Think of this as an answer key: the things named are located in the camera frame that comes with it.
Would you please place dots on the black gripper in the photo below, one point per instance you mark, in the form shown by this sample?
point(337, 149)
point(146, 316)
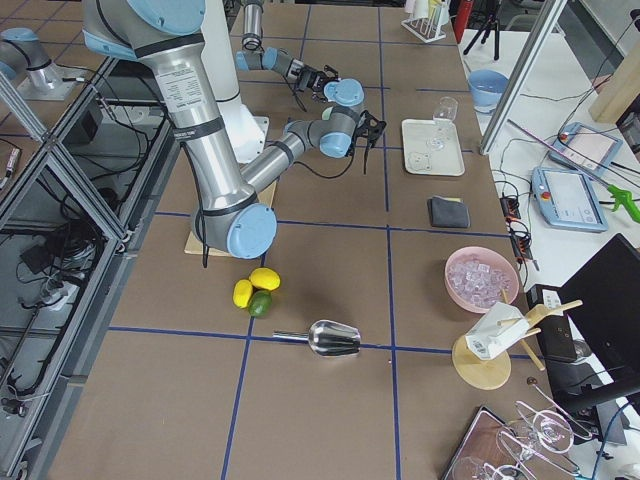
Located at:
point(304, 78)

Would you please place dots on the light blue cup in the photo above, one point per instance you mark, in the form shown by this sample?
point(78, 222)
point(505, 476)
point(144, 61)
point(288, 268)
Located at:
point(332, 91)

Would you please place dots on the green bowl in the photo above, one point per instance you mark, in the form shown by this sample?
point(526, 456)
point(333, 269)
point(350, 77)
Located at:
point(326, 113)

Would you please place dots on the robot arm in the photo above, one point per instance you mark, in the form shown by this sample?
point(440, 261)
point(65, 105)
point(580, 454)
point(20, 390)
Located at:
point(186, 45)
point(253, 56)

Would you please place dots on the large blue bowl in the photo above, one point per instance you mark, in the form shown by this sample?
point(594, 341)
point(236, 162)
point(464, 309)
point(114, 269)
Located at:
point(486, 87)

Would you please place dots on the pink bowl with ice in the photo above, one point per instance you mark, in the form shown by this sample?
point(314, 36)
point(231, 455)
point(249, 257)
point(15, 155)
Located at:
point(476, 278)

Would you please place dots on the metal ice scoop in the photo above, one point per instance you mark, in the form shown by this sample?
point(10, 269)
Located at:
point(327, 338)

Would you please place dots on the clear wine glass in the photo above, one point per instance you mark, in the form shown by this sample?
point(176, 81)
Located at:
point(444, 117)

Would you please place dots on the cream bear serving tray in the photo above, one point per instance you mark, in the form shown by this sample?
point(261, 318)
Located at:
point(419, 160)

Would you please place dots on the folded grey cloth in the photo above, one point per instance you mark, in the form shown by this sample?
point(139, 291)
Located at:
point(448, 213)

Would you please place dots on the yellow lemon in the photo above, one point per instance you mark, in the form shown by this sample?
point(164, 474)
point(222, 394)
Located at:
point(242, 293)
point(265, 278)

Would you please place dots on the wooden cutting board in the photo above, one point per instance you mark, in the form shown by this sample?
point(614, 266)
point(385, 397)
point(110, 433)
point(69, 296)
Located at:
point(194, 247)

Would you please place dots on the green lime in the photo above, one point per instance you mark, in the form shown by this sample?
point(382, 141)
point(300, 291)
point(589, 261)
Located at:
point(260, 303)

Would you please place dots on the blue teach pendant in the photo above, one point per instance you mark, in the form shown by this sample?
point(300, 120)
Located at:
point(566, 200)

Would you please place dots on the white carton on stand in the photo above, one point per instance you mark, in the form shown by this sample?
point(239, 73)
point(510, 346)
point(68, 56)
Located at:
point(497, 330)

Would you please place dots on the wooden cup stand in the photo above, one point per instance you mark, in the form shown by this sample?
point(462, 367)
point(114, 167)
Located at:
point(492, 374)

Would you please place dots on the black monitor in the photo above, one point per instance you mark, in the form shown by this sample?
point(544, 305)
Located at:
point(608, 320)

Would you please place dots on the upturned wine glasses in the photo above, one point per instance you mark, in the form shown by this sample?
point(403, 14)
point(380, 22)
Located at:
point(535, 442)

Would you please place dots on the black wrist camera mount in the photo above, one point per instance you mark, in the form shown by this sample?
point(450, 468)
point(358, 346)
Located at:
point(369, 128)

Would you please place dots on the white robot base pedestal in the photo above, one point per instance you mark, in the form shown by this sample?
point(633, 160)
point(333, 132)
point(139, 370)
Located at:
point(246, 136)

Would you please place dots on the white wire cup rack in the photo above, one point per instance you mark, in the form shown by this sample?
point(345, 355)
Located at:
point(426, 19)

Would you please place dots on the black camera tripod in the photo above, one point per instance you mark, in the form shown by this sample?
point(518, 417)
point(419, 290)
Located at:
point(491, 25)

